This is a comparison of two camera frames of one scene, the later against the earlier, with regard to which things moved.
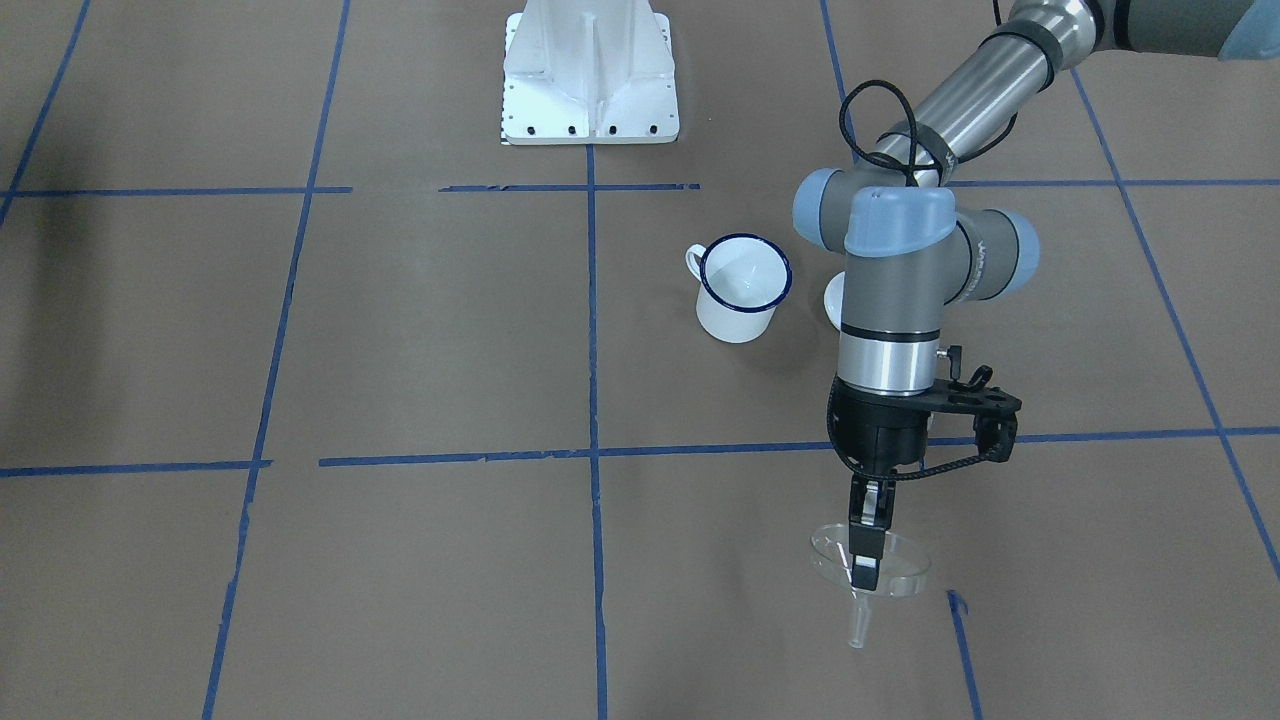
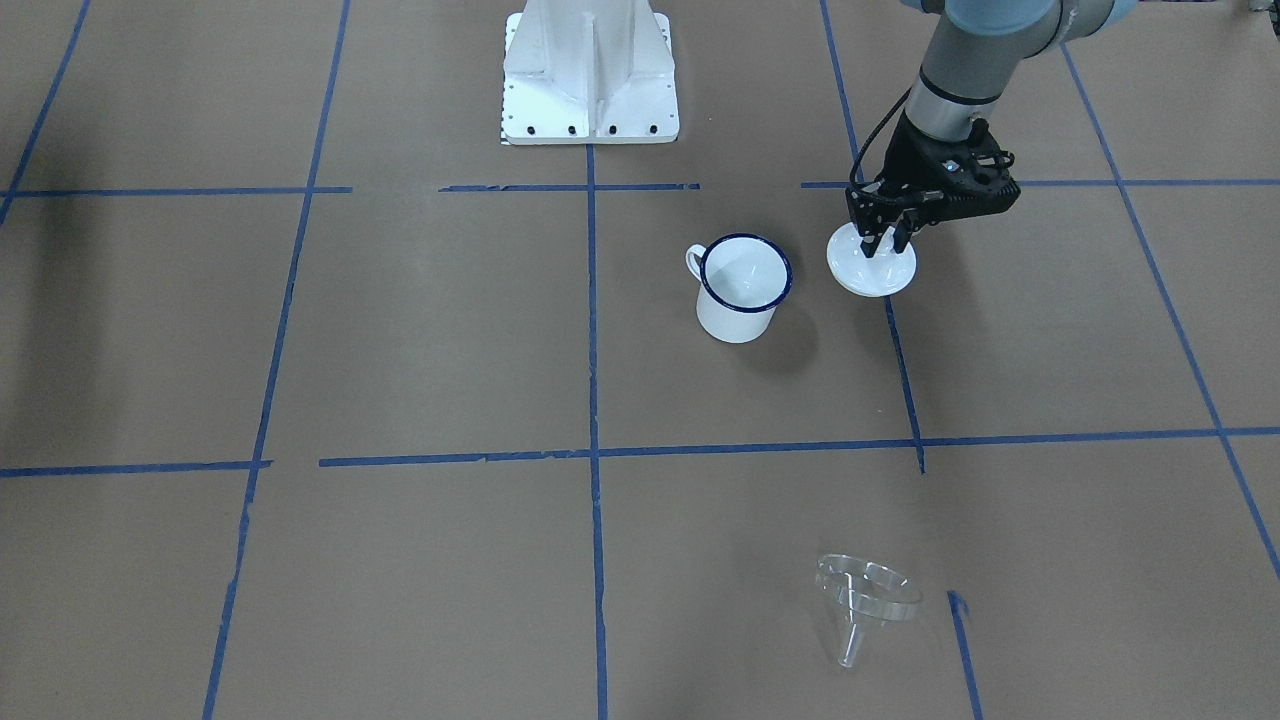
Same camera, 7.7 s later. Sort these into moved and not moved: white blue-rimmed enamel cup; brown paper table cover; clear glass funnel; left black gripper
Moved: left black gripper; clear glass funnel
Not moved: brown paper table cover; white blue-rimmed enamel cup
